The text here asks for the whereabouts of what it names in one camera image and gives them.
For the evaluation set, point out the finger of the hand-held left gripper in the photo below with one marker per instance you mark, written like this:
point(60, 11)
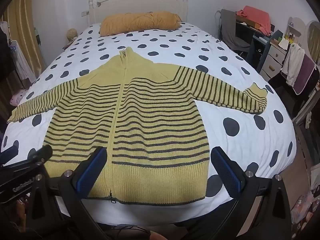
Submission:
point(41, 153)
point(8, 153)

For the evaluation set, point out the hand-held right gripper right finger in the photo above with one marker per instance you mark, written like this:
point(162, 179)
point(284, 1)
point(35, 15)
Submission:
point(226, 171)

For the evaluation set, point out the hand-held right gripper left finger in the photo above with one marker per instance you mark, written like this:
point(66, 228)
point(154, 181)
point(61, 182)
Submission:
point(92, 171)

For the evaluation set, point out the yellow striped knit sweater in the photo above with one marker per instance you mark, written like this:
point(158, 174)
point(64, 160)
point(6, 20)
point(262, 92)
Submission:
point(150, 117)

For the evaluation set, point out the pink clog slipper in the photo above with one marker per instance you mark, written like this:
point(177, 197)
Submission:
point(18, 97)

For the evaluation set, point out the printed plastic bag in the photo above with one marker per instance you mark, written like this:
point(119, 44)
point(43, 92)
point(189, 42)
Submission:
point(303, 210)

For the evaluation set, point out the white hanging garment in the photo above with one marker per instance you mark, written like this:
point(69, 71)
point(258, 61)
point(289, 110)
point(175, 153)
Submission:
point(22, 60)

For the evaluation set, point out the black chair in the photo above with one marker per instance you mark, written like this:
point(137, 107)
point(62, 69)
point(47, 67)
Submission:
point(280, 82)

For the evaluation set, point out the white drawer cabinet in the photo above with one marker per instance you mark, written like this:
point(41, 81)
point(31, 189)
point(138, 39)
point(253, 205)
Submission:
point(271, 60)

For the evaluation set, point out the beige plush doll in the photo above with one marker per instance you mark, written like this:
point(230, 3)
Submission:
point(71, 34)

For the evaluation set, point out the purple towel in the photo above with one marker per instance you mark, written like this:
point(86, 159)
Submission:
point(303, 75)

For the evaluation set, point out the yellow curtain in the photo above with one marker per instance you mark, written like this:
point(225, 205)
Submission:
point(22, 30)

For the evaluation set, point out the white draped garment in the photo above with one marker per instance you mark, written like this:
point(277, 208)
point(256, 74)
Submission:
point(293, 62)

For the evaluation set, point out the dark desk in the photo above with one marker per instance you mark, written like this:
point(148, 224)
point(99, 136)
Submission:
point(257, 45)

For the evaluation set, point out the white polka dot bed quilt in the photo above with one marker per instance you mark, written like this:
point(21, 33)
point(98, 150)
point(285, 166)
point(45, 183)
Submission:
point(180, 45)

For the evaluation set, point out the grey covered chair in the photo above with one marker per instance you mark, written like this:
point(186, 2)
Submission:
point(230, 30)

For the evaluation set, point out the orange pillow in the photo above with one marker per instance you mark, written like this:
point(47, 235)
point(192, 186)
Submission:
point(140, 22)

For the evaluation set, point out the coral pink cloth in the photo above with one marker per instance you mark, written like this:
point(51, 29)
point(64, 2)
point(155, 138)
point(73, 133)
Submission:
point(257, 17)

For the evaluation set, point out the oval vanity mirror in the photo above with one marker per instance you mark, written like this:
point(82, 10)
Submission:
point(313, 40)

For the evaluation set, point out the white vanity shelf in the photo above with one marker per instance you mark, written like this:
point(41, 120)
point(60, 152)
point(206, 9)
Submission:
point(295, 27)

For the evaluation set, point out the cream bed headboard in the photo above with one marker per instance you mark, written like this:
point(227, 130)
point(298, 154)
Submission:
point(137, 2)

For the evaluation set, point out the wall socket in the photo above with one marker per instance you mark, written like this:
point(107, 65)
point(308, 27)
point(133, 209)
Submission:
point(85, 13)

